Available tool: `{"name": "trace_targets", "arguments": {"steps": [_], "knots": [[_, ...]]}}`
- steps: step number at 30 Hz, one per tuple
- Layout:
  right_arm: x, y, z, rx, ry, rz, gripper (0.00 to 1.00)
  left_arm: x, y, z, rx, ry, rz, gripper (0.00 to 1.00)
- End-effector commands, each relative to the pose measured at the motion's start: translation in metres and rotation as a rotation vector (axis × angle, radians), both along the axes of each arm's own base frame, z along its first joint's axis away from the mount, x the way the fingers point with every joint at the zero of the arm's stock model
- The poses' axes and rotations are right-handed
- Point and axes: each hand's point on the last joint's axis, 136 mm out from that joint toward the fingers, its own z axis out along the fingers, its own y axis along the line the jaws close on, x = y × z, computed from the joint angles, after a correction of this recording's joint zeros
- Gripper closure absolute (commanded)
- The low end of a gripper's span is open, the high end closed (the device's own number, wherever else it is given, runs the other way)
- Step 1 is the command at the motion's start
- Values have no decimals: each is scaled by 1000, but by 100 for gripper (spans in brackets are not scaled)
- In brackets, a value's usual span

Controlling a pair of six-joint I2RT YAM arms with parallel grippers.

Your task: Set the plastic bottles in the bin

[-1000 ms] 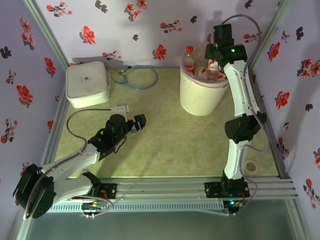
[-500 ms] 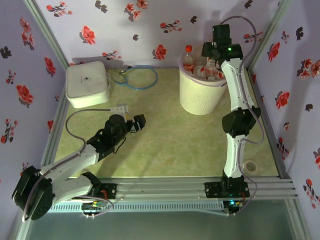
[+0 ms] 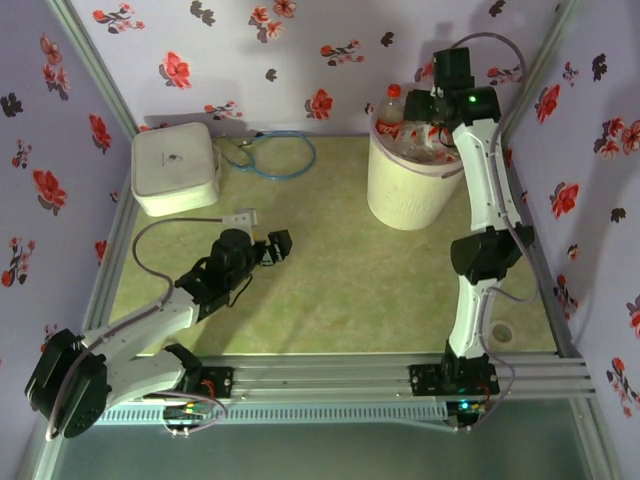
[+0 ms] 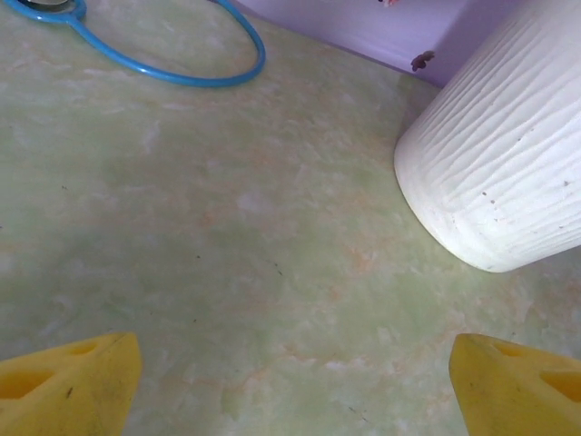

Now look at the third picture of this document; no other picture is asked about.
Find white slotted cable duct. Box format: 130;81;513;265
99;402;449;427

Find clear bottle white-red label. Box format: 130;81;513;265
399;127;441;156
422;144;464;167

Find translucent bin liner bag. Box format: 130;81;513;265
368;112;467;180

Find aluminium side rail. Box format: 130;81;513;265
54;192;137;369
512;179;586;359

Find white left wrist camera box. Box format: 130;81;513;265
222;208;259;236

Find blue stethoscope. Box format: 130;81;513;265
214;130;317;181

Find beige tape roll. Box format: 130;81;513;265
489;322;516;345

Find clear bottle red label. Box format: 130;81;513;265
373;83;416;149

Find right base cable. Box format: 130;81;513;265
452;357;520;434

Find white round waste bin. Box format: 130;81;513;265
366;107;466;231

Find left base cable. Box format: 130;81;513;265
159;372;229;439

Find aluminium frame post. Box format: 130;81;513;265
47;0;139;139
499;0;586;146

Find white square lidded box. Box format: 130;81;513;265
130;122;221;217

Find grey right arm cable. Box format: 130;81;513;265
449;32;541;361

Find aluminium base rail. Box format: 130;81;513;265
49;353;599;401

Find base cable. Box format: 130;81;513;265
452;357;520;434
159;372;229;439

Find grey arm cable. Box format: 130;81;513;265
44;214;229;444
449;32;541;361

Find grey left arm cable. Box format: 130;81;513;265
44;214;229;444

